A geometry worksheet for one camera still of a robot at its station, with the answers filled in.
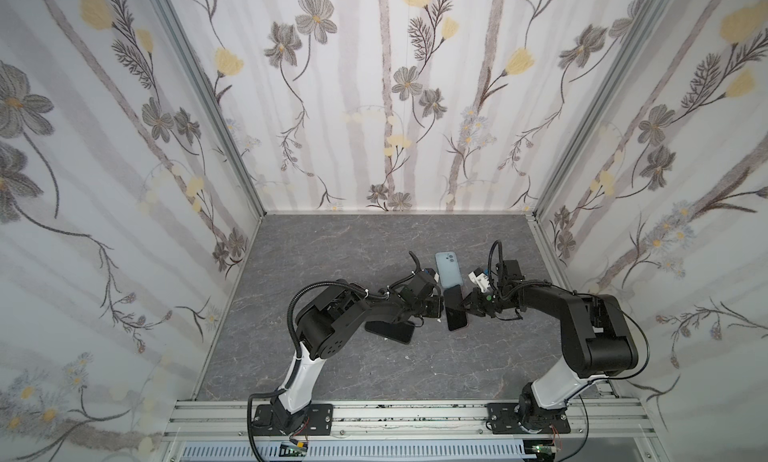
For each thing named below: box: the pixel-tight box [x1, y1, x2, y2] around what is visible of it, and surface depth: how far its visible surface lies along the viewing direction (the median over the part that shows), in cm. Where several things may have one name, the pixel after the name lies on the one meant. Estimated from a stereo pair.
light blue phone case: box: [435, 251, 463, 289], surface depth 107 cm
